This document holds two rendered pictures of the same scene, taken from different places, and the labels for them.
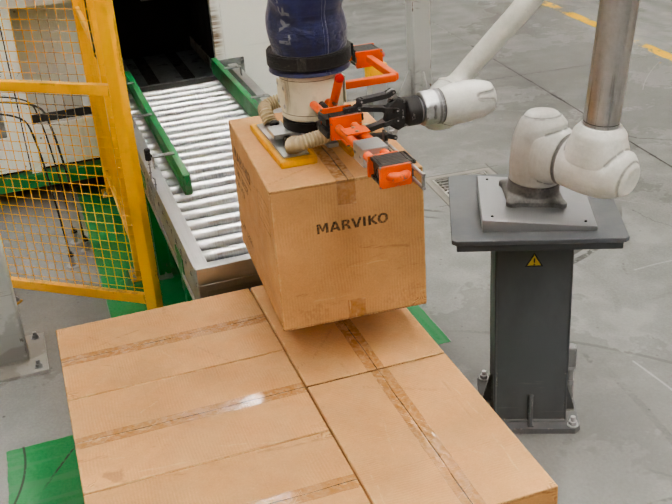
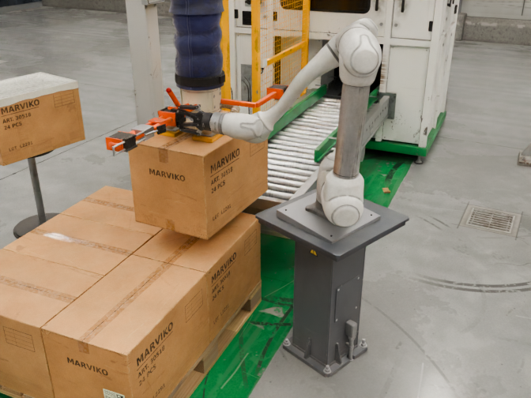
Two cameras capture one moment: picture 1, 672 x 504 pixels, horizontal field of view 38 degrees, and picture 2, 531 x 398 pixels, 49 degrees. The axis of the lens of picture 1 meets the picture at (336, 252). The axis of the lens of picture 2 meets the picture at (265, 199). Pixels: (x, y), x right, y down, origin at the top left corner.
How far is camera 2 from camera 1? 2.04 m
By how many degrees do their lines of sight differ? 36
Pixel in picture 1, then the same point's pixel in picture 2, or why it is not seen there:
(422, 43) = not seen: outside the picture
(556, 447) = (303, 377)
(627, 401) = (381, 381)
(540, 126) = (325, 163)
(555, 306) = (323, 287)
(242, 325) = not seen: hidden behind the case
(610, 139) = (336, 184)
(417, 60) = not seen: outside the picture
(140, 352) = (111, 208)
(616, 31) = (343, 110)
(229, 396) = (102, 242)
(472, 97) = (236, 124)
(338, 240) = (160, 182)
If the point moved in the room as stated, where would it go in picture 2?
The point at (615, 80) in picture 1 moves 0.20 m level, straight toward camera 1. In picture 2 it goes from (343, 144) to (300, 155)
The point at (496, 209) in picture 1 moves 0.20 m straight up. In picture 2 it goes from (296, 208) to (297, 167)
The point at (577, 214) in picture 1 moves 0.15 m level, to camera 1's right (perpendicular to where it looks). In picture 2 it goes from (335, 230) to (365, 242)
